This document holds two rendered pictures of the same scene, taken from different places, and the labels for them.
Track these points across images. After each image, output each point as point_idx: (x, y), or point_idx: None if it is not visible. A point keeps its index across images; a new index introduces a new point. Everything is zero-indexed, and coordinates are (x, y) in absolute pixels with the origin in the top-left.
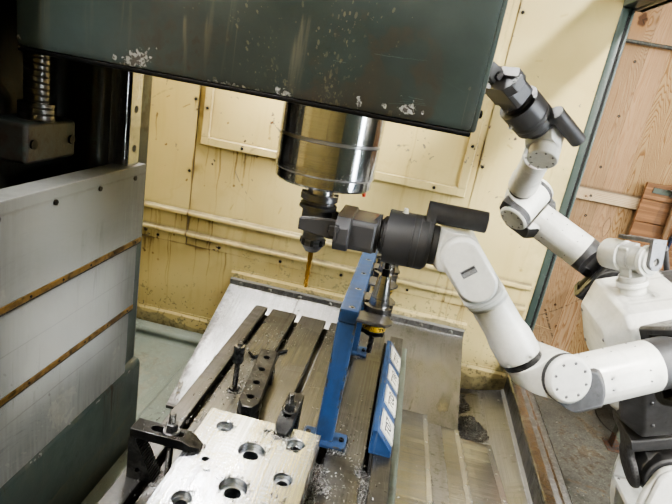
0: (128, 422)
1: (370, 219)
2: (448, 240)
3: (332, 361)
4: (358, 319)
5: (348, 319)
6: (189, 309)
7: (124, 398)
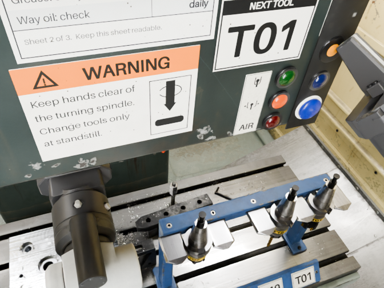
0: (157, 178)
1: (64, 187)
2: (54, 264)
3: (159, 246)
4: (159, 238)
5: (160, 231)
6: (279, 126)
7: (150, 166)
